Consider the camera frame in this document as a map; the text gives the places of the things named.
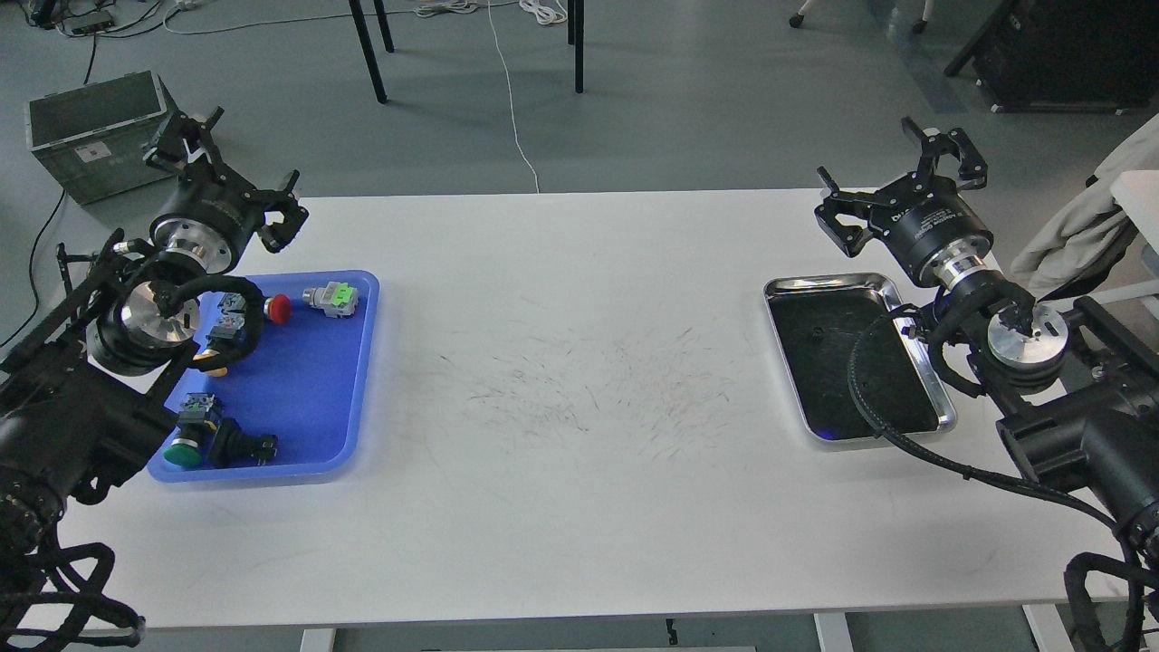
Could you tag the blue plastic tray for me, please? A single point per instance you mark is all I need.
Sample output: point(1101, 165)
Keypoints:
point(304, 384)

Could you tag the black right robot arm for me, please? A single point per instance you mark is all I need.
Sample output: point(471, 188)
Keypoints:
point(1076, 389)

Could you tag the green push button switch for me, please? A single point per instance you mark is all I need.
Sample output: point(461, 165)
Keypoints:
point(198, 419)

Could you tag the red push button switch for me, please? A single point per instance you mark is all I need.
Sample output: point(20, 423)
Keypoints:
point(277, 308)

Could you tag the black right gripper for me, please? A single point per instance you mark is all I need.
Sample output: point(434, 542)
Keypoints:
point(938, 241)

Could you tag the black equipment case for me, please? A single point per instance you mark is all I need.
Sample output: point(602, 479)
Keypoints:
point(1065, 55)

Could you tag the beige cloth on chair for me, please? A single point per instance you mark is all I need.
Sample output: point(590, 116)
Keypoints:
point(1082, 239)

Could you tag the black table leg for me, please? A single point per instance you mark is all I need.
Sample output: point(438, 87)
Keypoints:
point(368, 51)

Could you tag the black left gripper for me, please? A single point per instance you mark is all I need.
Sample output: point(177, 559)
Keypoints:
point(205, 218)

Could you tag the silver metal tray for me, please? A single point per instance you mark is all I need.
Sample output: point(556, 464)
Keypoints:
point(864, 361)

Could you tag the green grey switch module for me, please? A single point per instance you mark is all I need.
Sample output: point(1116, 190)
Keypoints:
point(338, 300)

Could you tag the green plastic crate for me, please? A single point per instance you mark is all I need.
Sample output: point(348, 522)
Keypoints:
point(92, 140)

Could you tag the black selector switch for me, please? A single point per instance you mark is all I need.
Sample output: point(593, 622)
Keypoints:
point(233, 447)

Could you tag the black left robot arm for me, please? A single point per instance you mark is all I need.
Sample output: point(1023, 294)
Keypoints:
point(85, 391)

